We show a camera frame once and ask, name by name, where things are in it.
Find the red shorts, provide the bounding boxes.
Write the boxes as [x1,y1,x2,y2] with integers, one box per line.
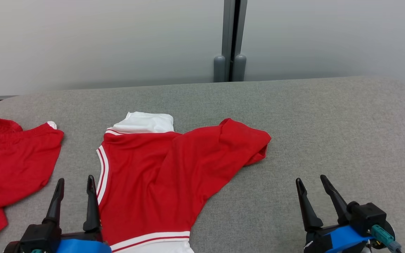
[0,118,64,245]

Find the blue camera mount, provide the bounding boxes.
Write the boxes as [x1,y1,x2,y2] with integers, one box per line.
[56,239,112,253]
[324,225,377,253]

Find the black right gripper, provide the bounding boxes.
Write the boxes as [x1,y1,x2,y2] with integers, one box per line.
[296,175,351,253]

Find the blue right camera mount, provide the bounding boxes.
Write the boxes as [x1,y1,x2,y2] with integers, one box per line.
[324,225,377,253]

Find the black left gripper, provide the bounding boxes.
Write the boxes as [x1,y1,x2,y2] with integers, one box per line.
[43,175,104,243]

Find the red and white jersey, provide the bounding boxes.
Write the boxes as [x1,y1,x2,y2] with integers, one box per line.
[96,111,272,253]

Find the blue left camera mount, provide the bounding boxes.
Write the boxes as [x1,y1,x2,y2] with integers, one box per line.
[56,239,112,253]

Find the teal right camera connector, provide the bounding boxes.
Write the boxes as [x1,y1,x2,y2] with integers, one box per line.
[371,225,403,253]

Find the grey aluminium partition post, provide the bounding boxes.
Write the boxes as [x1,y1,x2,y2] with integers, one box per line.
[213,0,248,82]

